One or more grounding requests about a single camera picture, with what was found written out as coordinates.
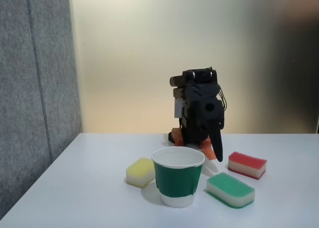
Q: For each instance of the red sponge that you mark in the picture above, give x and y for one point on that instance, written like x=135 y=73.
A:
x=246 y=163

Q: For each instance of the orange tape strip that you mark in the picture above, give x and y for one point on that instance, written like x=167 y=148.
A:
x=208 y=149
x=177 y=137

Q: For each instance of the green sponge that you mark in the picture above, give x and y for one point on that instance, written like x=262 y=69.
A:
x=230 y=190

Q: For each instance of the white paper cup green band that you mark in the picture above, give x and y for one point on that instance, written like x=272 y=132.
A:
x=177 y=180

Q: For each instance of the yellow sponge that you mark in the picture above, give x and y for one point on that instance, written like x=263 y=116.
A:
x=140 y=173

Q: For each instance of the grey felt partition panel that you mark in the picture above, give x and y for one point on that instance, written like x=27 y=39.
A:
x=30 y=88

